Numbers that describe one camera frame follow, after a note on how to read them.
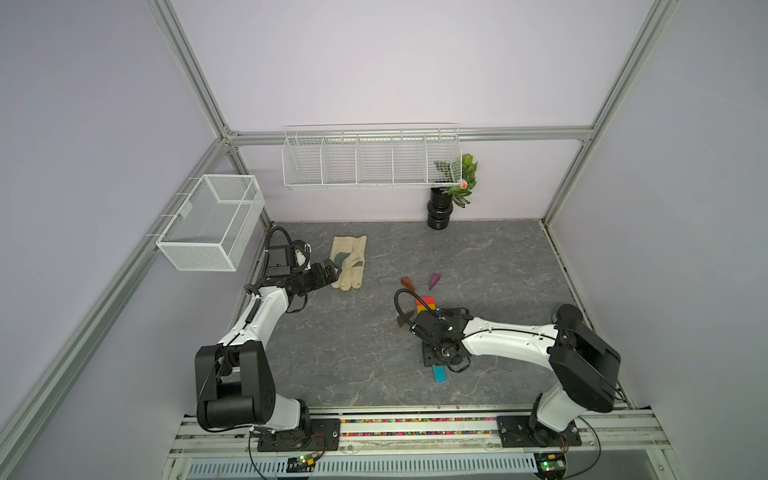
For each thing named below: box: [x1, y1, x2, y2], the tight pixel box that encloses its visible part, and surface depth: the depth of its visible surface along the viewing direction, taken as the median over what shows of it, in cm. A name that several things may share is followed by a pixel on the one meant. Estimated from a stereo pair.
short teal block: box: [432, 364, 447, 383], surface depth 84 cm
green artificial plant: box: [434, 153, 478, 208], surface depth 101 cm
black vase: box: [426, 187, 453, 230], surface depth 115 cm
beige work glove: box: [330, 235, 367, 291], surface depth 110 cm
